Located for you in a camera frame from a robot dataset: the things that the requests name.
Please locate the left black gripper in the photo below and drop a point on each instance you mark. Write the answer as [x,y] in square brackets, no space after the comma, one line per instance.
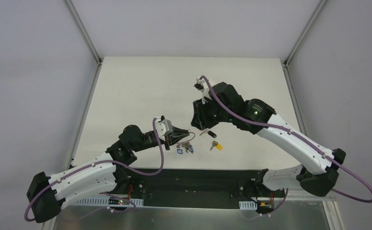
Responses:
[167,137]

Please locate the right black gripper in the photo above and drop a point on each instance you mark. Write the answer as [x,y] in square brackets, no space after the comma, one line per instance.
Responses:
[199,116]

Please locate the silver keyring with keys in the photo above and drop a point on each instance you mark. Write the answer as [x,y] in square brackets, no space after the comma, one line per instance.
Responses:
[186,146]

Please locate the key with black tag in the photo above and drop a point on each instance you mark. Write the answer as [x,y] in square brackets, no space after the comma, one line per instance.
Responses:
[208,132]

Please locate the key with yellow tag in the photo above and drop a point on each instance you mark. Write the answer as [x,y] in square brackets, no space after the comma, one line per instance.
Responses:
[216,145]

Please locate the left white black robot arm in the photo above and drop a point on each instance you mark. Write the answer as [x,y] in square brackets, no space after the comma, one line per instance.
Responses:
[48,195]

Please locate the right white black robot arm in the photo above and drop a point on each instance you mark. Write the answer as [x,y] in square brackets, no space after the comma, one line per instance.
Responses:
[315,174]

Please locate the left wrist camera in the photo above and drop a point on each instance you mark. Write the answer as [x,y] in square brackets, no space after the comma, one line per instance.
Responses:
[164,127]

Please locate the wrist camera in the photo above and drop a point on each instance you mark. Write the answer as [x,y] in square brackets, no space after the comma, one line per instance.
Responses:
[202,86]
[164,127]

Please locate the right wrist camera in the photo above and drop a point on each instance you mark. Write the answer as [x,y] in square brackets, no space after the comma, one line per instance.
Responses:
[202,86]

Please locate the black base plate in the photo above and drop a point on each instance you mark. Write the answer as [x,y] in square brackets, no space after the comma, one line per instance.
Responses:
[221,189]

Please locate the right white cable duct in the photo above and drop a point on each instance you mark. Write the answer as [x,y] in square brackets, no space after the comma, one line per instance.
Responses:
[247,205]

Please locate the white cable duct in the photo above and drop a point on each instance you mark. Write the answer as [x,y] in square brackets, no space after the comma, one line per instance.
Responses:
[102,201]
[247,205]

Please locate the left white cable duct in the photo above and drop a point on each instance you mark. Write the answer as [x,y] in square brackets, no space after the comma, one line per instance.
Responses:
[102,201]

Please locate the right aluminium frame post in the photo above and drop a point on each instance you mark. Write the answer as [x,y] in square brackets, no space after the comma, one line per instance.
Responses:
[305,31]

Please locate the aluminium frame post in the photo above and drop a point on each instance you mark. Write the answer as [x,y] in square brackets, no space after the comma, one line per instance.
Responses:
[305,31]
[82,30]

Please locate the left aluminium frame post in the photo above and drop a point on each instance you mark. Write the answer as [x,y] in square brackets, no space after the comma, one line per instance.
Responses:
[82,30]

